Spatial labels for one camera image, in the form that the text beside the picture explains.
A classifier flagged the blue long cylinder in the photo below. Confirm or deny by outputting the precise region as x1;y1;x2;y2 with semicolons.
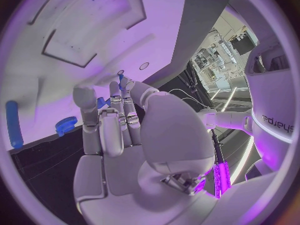
5;100;25;149

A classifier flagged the blue peg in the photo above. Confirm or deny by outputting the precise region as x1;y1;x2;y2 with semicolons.
117;73;125;91

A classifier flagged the glowing light bar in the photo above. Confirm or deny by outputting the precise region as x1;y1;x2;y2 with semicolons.
212;161;232;200

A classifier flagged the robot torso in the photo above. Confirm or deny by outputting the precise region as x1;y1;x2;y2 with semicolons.
243;42;298;173

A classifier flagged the black screen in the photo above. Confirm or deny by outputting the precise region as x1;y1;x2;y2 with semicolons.
230;35;257;56

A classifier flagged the blue block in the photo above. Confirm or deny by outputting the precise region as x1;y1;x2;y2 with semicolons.
96;96;112;110

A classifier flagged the white task board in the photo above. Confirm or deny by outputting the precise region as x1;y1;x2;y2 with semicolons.
0;0;233;152

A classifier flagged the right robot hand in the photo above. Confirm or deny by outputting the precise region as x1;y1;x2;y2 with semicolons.
71;80;220;225

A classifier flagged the white cable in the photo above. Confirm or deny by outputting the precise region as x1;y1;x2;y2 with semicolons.
167;88;210;110
180;96;207;109

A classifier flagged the blue gear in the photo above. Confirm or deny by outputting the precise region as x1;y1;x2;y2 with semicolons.
54;116;79;137

